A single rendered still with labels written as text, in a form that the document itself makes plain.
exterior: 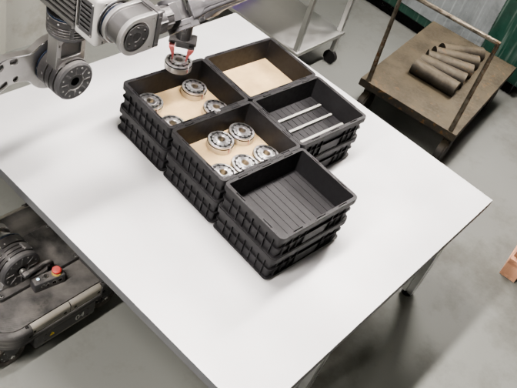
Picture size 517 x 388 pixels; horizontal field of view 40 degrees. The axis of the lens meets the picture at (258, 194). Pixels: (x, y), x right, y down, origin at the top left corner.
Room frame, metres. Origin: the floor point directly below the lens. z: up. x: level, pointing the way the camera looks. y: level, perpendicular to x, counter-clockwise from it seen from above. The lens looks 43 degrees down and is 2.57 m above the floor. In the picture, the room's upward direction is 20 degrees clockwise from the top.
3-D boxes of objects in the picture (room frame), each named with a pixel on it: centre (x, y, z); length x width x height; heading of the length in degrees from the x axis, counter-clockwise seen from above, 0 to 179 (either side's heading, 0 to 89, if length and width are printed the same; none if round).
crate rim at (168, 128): (2.17, 0.39, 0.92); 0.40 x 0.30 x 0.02; 146
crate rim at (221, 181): (2.01, 0.14, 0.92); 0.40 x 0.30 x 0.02; 146
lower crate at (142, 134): (2.17, 0.39, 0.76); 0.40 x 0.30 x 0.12; 146
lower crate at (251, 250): (1.84, -0.11, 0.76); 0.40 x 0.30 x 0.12; 146
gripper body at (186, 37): (2.21, 0.46, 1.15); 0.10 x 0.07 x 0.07; 103
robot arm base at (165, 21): (1.75, 0.45, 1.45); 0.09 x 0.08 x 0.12; 61
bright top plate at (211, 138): (2.05, 0.20, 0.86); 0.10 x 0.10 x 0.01
